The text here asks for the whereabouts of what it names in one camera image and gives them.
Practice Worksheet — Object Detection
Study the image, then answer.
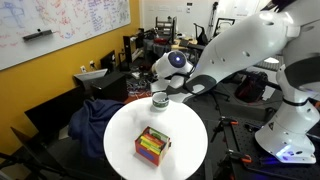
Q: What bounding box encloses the tangle of white cables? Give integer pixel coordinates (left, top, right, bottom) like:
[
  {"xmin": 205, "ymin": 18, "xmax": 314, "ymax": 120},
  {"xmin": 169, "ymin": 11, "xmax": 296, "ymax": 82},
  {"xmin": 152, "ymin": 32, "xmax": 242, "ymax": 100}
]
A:
[{"xmin": 126, "ymin": 77, "xmax": 155, "ymax": 98}]

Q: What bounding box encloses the large black panel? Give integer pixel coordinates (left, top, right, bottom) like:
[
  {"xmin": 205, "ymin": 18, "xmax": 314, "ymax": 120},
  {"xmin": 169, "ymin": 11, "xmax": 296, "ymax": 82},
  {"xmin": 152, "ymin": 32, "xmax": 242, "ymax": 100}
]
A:
[{"xmin": 23, "ymin": 84, "xmax": 86, "ymax": 135}]

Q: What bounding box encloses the wall whiteboard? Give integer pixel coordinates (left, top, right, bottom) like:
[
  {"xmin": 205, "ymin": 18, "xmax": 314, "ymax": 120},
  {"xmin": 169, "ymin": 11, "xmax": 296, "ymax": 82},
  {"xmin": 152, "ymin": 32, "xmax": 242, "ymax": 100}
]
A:
[{"xmin": 0, "ymin": 0, "xmax": 132, "ymax": 72}]

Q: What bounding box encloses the white paper sheet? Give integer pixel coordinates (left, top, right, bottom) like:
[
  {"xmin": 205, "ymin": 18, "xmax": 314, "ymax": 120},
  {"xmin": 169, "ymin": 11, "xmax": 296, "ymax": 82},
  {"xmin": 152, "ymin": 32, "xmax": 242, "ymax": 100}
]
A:
[{"xmin": 261, "ymin": 85, "xmax": 277, "ymax": 102}]

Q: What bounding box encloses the black metal frame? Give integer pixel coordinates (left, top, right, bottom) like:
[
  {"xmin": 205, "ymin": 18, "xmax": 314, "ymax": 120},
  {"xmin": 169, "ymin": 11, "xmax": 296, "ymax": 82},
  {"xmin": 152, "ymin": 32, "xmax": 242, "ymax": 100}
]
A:
[{"xmin": 0, "ymin": 125, "xmax": 68, "ymax": 180}]

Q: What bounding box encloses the dark blue blanket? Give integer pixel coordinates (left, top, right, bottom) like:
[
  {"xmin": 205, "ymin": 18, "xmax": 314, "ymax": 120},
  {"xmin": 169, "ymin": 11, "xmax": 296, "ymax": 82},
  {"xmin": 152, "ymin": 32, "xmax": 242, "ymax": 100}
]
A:
[{"xmin": 67, "ymin": 98, "xmax": 126, "ymax": 160}]

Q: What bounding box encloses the round white table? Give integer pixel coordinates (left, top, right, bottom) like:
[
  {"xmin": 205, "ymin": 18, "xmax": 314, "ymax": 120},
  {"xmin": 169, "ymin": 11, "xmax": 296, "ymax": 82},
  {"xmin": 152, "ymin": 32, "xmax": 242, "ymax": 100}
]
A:
[{"xmin": 102, "ymin": 96, "xmax": 209, "ymax": 180}]

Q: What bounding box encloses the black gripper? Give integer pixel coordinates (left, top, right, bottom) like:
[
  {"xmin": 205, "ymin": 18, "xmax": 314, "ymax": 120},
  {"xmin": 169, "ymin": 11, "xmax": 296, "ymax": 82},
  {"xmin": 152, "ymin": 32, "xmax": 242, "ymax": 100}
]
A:
[{"xmin": 150, "ymin": 76, "xmax": 173, "ymax": 96}]

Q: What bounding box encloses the black breadboard table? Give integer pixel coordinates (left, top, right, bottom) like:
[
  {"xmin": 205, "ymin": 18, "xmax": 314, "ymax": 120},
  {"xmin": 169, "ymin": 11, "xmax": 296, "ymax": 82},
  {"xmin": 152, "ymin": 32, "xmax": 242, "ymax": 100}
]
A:
[{"xmin": 202, "ymin": 114, "xmax": 320, "ymax": 180}]

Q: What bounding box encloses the white green Christmas mug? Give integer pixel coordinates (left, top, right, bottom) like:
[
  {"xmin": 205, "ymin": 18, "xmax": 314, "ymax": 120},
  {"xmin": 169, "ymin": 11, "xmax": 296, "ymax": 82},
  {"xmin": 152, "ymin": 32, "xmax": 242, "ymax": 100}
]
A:
[{"xmin": 151, "ymin": 91, "xmax": 170, "ymax": 112}]

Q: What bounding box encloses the black shelf rack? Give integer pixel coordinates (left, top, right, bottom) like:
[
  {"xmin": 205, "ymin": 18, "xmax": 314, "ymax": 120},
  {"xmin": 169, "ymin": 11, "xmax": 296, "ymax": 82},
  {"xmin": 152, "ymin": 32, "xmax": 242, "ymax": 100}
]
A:
[{"xmin": 154, "ymin": 15, "xmax": 178, "ymax": 45}]

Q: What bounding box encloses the red cardboard card box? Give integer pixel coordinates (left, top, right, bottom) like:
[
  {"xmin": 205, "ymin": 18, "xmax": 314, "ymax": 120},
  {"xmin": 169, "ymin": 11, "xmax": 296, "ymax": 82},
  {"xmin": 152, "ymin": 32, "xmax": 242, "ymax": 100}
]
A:
[{"xmin": 134, "ymin": 125, "xmax": 172, "ymax": 167}]

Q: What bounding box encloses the black computer case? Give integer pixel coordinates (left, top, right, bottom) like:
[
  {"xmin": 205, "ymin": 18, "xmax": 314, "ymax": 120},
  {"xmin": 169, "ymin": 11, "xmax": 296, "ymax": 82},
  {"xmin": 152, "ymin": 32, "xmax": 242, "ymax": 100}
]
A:
[{"xmin": 90, "ymin": 71, "xmax": 129, "ymax": 103}]

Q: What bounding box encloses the grey flat box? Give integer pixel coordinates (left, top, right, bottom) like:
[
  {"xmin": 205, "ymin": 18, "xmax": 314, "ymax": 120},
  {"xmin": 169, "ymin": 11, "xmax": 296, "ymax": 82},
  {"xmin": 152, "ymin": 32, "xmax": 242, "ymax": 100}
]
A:
[{"xmin": 72, "ymin": 67, "xmax": 110, "ymax": 91}]

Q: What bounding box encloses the orange floor mat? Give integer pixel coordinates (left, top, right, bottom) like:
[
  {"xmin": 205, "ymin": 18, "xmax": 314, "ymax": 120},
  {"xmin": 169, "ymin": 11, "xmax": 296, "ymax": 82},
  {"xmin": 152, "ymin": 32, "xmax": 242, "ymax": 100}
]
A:
[{"xmin": 124, "ymin": 93, "xmax": 143, "ymax": 105}]

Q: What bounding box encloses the black backpack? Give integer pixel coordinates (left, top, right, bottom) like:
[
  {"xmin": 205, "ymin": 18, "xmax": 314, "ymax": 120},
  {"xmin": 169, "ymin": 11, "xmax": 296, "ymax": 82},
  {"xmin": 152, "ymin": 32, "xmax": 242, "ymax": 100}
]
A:
[{"xmin": 234, "ymin": 71, "xmax": 270, "ymax": 104}]

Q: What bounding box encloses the black monitor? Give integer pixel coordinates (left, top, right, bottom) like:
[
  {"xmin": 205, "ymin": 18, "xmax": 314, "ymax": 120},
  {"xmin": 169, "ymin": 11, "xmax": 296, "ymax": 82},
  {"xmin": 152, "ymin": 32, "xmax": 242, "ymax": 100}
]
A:
[{"xmin": 99, "ymin": 49, "xmax": 117, "ymax": 73}]

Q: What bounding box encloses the black clamp orange handle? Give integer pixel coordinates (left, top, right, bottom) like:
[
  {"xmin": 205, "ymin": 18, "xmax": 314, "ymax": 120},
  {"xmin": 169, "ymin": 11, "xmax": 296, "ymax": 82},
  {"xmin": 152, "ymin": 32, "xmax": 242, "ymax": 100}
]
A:
[
  {"xmin": 210, "ymin": 116, "xmax": 240, "ymax": 144},
  {"xmin": 213, "ymin": 148, "xmax": 253, "ymax": 180}
]

